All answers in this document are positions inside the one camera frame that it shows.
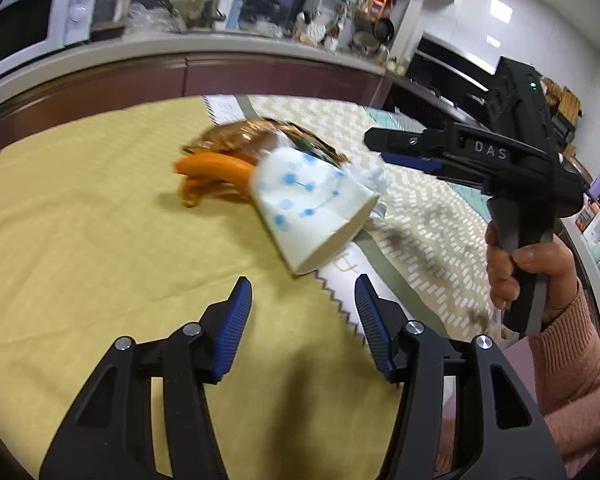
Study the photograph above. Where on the gold brown snack wrapper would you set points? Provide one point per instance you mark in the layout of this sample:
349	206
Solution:
235	135

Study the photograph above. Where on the yellow tablecloth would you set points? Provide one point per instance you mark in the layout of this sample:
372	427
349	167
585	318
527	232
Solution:
80	235

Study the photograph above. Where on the white paper cup blue dots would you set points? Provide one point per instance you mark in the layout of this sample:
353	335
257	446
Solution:
305	210

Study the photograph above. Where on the beige patterned table runner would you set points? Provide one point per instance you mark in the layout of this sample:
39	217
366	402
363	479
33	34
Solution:
430	240

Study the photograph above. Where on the black frying pan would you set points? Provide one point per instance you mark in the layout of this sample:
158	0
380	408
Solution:
384	31

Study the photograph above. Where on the glass jar metal lid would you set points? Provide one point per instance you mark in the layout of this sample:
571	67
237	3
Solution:
121	2

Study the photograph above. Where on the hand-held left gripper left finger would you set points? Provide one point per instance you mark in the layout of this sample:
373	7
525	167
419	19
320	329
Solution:
235	320

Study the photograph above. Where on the white tissue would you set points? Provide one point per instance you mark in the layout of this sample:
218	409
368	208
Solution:
372	177

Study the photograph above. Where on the white dotted utensil holder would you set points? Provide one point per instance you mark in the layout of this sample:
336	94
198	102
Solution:
317	30

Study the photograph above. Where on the black stove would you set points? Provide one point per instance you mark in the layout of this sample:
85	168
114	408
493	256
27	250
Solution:
445	75

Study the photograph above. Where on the white microwave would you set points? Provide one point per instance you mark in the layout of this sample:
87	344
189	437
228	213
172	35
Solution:
25	15

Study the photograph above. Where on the kitchen counter maroon cabinets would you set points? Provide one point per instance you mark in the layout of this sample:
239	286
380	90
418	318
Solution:
230	77

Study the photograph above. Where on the white soap bottle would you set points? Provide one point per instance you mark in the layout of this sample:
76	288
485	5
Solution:
225	7

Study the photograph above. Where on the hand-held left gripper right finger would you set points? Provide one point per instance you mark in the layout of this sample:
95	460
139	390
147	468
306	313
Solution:
370	320

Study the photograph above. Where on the person's right forearm pink sleeve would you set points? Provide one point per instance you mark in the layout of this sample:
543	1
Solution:
580	375

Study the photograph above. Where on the person's right hand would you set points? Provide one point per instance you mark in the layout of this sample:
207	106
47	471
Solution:
555	280

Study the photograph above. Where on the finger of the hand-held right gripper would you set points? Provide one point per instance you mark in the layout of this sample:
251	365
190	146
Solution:
415	162
395	140

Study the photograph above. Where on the orange peel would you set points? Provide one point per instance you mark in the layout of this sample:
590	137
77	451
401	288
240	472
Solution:
215	165

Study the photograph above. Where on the clear plastic food bag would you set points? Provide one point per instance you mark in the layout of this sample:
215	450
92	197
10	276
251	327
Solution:
190	7

